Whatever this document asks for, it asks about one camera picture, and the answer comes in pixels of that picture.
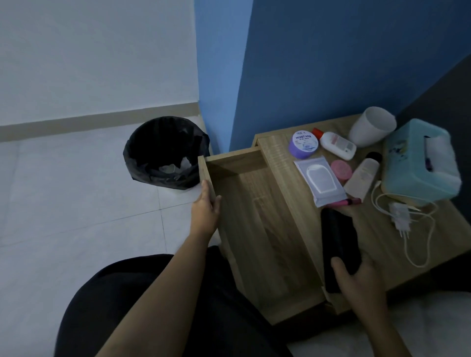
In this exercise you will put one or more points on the person's left hand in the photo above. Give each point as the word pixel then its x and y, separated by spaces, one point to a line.
pixel 206 217

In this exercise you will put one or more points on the person's right hand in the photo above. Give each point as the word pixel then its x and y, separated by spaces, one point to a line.
pixel 364 290

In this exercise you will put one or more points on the black phone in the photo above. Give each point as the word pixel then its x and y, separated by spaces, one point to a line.
pixel 338 239

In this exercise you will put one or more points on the white charger plug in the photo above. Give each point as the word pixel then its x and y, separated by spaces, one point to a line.
pixel 399 217

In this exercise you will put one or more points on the pink lipstick tube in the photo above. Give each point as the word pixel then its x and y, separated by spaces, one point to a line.
pixel 349 201

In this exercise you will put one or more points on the wooden nightstand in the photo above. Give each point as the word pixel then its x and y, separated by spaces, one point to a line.
pixel 283 165

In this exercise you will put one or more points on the white tube black cap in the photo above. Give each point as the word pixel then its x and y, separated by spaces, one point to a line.
pixel 362 176

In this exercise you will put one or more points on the white wipe packet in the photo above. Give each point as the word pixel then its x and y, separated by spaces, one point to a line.
pixel 320 180

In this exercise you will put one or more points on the purple round jar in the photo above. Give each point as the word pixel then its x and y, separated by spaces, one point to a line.
pixel 303 143

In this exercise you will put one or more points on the pink round compact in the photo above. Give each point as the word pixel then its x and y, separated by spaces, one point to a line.
pixel 341 170

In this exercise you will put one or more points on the teal tissue box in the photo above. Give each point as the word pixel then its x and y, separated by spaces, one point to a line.
pixel 401 165

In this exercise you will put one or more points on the white lotion bottle red cap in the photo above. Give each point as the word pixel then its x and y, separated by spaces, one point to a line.
pixel 338 145

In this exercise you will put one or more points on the white mug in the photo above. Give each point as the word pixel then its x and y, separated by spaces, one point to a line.
pixel 368 128

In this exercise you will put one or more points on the person's left forearm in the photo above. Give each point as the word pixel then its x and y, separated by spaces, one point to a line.
pixel 158 301

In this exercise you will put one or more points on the white duvet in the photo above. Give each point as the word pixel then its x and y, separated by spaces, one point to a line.
pixel 423 323

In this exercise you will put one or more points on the black lined trash bin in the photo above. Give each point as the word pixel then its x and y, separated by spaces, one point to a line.
pixel 154 147

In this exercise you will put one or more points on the white facial tissues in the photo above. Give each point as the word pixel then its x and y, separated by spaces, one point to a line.
pixel 441 158

